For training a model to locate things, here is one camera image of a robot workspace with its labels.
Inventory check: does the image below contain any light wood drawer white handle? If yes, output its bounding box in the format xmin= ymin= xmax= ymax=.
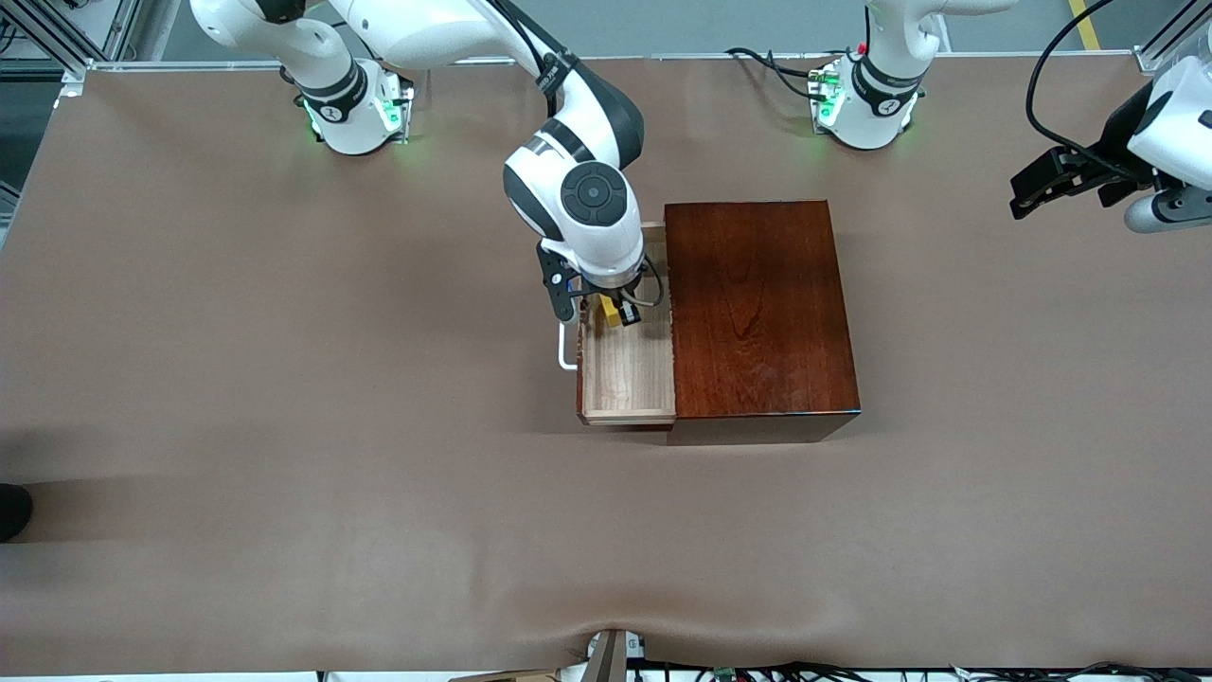
xmin=559 ymin=220 xmax=678 ymax=427

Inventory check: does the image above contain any dark brown wooden cabinet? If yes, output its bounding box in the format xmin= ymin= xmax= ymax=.
xmin=663 ymin=199 xmax=863 ymax=446

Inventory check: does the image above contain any brown table cover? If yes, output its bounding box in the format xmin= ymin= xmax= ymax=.
xmin=0 ymin=52 xmax=1212 ymax=678

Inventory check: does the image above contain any black round object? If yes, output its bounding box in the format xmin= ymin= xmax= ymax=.
xmin=0 ymin=483 xmax=34 ymax=544

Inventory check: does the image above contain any aluminium frame strut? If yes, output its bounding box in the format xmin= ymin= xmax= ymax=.
xmin=1134 ymin=0 xmax=1212 ymax=75
xmin=0 ymin=0 xmax=152 ymax=96

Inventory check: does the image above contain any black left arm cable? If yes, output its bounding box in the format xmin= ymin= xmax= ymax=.
xmin=1027 ymin=0 xmax=1151 ymax=181

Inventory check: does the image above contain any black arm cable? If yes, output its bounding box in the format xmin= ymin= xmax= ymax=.
xmin=1027 ymin=0 xmax=1151 ymax=181
xmin=492 ymin=0 xmax=666 ymax=310

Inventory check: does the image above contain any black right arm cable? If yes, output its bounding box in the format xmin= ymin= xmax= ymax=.
xmin=492 ymin=0 xmax=666 ymax=310

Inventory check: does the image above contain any black left base cable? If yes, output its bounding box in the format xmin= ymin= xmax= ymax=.
xmin=724 ymin=45 xmax=823 ymax=101

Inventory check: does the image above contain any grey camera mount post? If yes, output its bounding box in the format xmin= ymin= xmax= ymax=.
xmin=579 ymin=628 xmax=647 ymax=682

